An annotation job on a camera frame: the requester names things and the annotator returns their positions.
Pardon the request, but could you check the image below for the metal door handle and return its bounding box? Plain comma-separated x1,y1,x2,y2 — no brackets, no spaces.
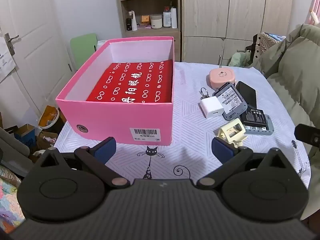
4,33,19,55

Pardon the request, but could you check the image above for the pink cloth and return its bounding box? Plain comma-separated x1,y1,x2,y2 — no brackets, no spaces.
306,0,320,25

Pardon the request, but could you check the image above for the white cat-print tablecloth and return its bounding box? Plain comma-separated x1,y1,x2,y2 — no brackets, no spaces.
54,61,312,182

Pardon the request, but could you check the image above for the floral printed blanket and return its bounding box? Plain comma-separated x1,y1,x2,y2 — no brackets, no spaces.
0,165,25,233

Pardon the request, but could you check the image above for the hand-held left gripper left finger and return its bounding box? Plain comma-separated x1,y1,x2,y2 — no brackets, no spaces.
31,137,131,189

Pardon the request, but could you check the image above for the wooden wardrobe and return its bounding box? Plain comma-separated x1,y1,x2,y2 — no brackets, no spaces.
181,0,308,67

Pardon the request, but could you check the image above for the light green board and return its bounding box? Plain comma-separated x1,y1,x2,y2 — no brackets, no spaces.
70,33,98,72

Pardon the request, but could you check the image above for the cream hair claw clip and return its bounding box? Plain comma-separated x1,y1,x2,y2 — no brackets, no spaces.
213,119,248,148

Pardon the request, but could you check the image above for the metal key ring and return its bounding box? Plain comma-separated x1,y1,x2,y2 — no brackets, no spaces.
199,87,213,100

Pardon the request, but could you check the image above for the white jar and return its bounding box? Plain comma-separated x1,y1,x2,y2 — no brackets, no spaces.
150,14,163,29

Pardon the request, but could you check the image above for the pink round case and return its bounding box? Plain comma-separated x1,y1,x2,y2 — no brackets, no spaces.
209,67,237,90

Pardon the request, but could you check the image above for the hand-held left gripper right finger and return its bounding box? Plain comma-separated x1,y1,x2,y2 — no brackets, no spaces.
197,137,292,190

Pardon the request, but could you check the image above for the white cylinder bottle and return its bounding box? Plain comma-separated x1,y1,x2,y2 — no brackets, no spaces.
171,7,178,29

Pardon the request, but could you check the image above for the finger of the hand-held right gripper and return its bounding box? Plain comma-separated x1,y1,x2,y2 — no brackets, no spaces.
294,124,320,153

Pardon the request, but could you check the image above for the white door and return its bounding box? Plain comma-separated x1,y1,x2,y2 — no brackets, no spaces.
0,0,73,120

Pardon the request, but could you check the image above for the black battery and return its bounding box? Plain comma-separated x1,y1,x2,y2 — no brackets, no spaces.
239,108,268,128

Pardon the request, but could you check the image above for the red glasses-print cloth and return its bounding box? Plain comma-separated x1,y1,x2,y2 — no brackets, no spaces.
86,60,173,104

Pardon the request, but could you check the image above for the grey portable router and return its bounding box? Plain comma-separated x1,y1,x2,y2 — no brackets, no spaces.
212,82,248,121

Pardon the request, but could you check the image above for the blue cardboard box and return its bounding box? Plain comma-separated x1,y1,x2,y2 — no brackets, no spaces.
14,124,35,148

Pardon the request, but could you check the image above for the white tote bag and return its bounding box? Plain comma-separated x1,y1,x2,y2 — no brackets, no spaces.
0,36,17,83

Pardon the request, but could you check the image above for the black phone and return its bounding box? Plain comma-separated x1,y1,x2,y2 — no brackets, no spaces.
236,81,258,110

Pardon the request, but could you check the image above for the white bottle red cap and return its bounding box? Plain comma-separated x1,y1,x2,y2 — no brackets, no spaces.
163,7,171,28

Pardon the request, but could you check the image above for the geometric print bag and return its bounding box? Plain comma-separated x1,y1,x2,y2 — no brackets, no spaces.
252,32,287,55

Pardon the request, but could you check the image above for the black trash bin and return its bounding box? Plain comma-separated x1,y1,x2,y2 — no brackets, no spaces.
39,105,67,135

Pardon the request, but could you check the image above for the wooden bookshelf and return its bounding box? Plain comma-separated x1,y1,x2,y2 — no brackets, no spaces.
114,0,182,63

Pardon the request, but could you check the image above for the pink cardboard box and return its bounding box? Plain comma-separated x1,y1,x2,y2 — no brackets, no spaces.
55,36,175,146

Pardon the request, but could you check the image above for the brown paper bag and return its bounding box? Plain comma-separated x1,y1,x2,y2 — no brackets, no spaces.
36,130,59,155

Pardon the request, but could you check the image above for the light green cloth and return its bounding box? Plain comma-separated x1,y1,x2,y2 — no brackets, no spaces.
229,52,253,67

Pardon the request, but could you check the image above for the grey pocket wifi router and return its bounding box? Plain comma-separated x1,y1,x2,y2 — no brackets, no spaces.
243,114,275,136

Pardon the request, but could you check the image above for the olive green quilt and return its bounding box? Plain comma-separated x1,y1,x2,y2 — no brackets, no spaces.
250,24,320,160

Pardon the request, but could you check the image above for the white charger plug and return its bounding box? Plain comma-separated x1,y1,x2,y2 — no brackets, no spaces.
199,97,225,119

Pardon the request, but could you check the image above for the grey chair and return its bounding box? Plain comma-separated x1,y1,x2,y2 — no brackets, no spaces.
0,126,33,178

